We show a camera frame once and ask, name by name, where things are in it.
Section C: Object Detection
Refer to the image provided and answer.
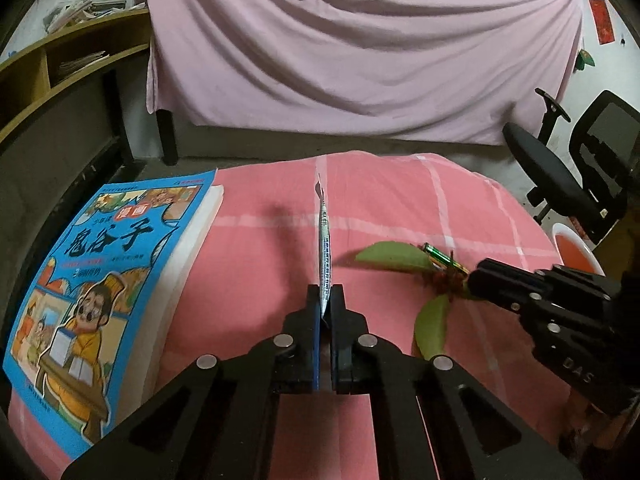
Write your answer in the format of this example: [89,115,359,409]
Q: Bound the orange bin with white rim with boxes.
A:
[551,220,606,277]

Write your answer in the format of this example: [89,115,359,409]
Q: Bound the leafy twig with red flower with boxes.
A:
[356,241,481,360]

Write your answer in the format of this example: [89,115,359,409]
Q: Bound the stack of papers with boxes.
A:
[57,51,108,79]

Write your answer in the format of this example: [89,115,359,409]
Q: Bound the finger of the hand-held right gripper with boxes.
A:
[467,258,621,314]

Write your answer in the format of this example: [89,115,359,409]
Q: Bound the green foil wrapper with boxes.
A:
[422,242,471,276]

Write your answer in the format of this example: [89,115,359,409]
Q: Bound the blue white snack wrapper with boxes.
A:
[314,172,333,322]

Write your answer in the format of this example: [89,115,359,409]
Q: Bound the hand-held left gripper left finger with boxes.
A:
[60,284,323,480]

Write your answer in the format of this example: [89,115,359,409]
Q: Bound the dark wooden cabinet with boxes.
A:
[0,67,136,351]

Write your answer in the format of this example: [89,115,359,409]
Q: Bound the red paper wall sticker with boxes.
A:
[589,0,615,45]

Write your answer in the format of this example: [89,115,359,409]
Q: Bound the wooden wall shelf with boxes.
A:
[0,7,151,146]

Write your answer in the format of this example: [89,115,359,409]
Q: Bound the pink checked tablecloth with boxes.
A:
[7,152,571,480]

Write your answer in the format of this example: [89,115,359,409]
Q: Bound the black office chair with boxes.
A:
[502,87,640,246]

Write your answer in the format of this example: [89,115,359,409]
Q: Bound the pink hanging sheet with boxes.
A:
[141,0,585,147]

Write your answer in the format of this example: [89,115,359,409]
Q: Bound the black metal post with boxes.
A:
[156,110,179,166]

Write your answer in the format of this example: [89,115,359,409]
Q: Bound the blue comic book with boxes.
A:
[2,170,224,461]

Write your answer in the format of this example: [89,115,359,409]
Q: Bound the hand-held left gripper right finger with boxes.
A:
[327,284,586,480]

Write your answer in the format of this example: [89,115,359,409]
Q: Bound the pile of books and papers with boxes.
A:
[47,0,146,31]

